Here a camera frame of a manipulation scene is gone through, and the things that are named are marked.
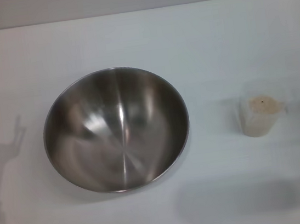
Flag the stainless steel mixing bowl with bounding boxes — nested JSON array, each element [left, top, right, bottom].
[[35, 58, 198, 202]]

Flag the clear plastic measuring cup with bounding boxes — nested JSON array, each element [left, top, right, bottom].
[[230, 76, 293, 141]]

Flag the white rice grains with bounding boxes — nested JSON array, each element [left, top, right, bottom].
[[238, 93, 284, 139]]

